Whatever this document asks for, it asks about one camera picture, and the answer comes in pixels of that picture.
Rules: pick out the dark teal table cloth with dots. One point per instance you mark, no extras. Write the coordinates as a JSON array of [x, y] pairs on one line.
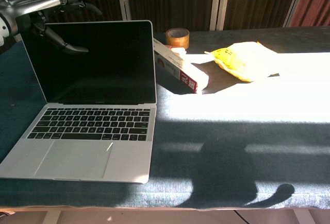
[[232, 144]]

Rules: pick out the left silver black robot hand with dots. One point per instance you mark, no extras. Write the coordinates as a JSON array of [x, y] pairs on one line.
[[31, 2]]

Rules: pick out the brown packing tape roll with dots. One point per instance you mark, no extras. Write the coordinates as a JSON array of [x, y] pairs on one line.
[[178, 38]]

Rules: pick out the silver laptop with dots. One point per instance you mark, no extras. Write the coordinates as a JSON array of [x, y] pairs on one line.
[[85, 121]]

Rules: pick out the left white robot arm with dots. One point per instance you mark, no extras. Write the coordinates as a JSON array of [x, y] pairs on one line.
[[2, 32]]

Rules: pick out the white red cardboard box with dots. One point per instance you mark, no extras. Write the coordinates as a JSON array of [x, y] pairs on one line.
[[178, 67]]

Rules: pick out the yellow snack bag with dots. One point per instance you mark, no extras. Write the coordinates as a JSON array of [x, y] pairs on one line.
[[239, 60]]

